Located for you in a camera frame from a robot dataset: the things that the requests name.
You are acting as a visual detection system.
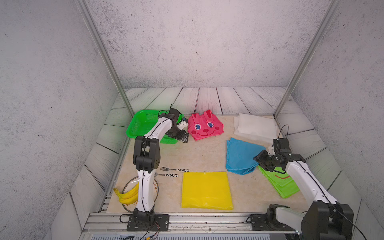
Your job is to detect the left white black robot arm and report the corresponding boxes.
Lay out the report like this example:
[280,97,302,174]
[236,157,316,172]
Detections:
[133,116,189,222]

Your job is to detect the green frog folded raincoat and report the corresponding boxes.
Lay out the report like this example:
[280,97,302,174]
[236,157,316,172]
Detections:
[258,166,300,199]

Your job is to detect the pink bunny raincoat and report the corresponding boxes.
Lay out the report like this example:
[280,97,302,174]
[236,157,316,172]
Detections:
[188,110,224,141]

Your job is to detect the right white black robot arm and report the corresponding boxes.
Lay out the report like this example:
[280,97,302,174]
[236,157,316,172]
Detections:
[254,150,354,240]

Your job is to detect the spoon with zebra handle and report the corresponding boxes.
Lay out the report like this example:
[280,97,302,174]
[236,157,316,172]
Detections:
[155,173,179,178]

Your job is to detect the yellow bananas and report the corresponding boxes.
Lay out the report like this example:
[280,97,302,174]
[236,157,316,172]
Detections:
[113,184,139,205]

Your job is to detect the right metal corner post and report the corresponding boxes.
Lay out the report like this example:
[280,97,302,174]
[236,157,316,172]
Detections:
[273,0,341,120]

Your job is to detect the white folded raincoat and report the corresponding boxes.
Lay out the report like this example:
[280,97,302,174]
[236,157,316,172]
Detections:
[234,114,278,144]

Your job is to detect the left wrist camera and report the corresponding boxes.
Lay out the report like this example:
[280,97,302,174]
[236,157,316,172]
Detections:
[169,108,184,125]

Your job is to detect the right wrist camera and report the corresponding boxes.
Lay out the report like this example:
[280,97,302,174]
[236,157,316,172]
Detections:
[273,138,292,155]

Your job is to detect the green plastic basket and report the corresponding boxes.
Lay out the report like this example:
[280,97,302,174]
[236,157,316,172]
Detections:
[126,110,169,139]

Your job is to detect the yellow raincoat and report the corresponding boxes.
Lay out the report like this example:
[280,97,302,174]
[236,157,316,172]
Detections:
[181,172,234,211]

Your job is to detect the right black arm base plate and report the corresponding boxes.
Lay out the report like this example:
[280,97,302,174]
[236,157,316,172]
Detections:
[246,204,293,231]

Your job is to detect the round patterned plate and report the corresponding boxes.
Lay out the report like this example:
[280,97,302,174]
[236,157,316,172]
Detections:
[122,177,159,213]

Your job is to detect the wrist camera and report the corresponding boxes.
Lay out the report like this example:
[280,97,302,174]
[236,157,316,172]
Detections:
[273,138,292,155]
[169,108,184,125]

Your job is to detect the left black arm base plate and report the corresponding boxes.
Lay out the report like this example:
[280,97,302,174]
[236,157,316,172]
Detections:
[127,214,170,232]

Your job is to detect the fork with zebra handle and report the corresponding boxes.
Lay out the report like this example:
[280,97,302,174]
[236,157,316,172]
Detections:
[160,167,190,173]

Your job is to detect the metal corner post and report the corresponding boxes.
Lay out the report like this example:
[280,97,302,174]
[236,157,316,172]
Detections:
[76,0,135,118]
[273,0,341,120]

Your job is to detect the blue raincoat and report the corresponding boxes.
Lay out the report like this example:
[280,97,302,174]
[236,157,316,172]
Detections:
[226,138,266,176]

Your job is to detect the left metal corner post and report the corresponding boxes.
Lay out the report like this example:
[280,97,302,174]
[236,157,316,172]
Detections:
[76,0,135,118]

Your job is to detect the aluminium front rail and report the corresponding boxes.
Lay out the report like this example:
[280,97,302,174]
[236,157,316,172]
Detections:
[80,213,304,240]

